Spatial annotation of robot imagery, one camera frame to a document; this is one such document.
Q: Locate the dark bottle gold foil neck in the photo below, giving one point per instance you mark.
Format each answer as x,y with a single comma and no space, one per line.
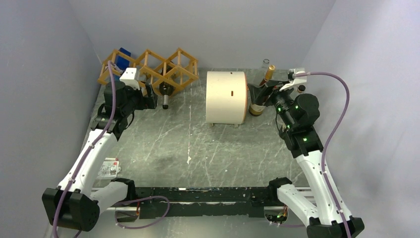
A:
261,79

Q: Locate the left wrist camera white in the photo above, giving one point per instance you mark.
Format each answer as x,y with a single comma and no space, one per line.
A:
130,78

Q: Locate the dark green bottle silver cap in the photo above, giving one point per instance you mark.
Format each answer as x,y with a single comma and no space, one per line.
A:
166,90

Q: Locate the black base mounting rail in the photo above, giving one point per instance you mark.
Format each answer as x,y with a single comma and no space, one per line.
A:
201,201

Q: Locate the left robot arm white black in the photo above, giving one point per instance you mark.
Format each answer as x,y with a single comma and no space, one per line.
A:
73,204

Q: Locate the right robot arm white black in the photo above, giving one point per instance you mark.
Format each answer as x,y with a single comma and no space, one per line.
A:
328,216

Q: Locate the clear glass bottle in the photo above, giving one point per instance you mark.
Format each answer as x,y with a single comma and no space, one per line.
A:
265,65

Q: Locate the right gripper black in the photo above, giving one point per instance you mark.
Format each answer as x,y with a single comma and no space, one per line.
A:
256,93

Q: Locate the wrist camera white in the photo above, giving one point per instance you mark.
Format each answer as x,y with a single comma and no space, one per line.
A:
130,78
296,78

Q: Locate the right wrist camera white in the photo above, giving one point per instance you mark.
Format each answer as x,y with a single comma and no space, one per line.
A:
296,78

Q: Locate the white paper card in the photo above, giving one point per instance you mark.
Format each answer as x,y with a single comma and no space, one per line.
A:
109,169

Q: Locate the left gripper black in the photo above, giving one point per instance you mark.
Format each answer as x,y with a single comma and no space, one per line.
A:
153,98

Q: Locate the wooden hexagonal wine rack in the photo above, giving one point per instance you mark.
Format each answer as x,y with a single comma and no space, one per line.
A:
180,69

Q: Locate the blue glass bottle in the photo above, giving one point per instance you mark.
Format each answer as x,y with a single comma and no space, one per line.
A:
120,61

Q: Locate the cream cylindrical drum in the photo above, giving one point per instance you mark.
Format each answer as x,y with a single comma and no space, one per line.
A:
226,97

